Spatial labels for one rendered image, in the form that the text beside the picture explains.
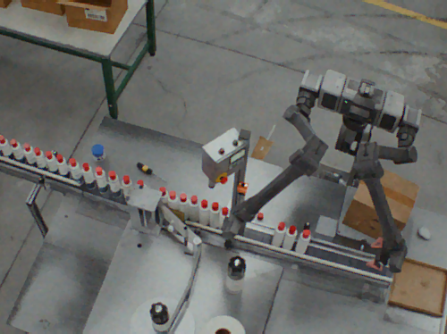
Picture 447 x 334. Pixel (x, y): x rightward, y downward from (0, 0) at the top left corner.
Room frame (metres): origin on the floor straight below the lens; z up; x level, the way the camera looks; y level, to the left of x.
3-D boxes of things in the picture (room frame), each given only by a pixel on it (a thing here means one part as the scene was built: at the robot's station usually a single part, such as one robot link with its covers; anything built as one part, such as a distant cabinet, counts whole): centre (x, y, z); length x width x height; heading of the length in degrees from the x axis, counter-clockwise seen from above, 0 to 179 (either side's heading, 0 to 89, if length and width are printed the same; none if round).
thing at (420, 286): (1.12, -1.03, 0.85); 0.30 x 0.26 x 0.04; 77
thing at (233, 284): (1.06, -0.07, 1.03); 0.09 x 0.09 x 0.30
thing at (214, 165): (1.45, 0.02, 1.38); 0.17 x 0.10 x 0.19; 132
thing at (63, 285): (1.13, -0.14, 0.82); 2.10 x 1.31 x 0.02; 77
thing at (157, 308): (0.80, 0.24, 1.04); 0.09 x 0.09 x 0.29
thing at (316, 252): (1.35, -0.06, 0.86); 1.65 x 0.08 x 0.04; 77
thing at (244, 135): (1.50, -0.05, 1.16); 0.04 x 0.04 x 0.67; 77
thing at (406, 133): (1.61, -0.80, 1.45); 0.09 x 0.08 x 0.12; 74
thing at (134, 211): (1.35, 0.37, 1.01); 0.14 x 0.13 x 0.26; 77
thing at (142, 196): (1.35, 0.37, 1.14); 0.14 x 0.11 x 0.01; 77
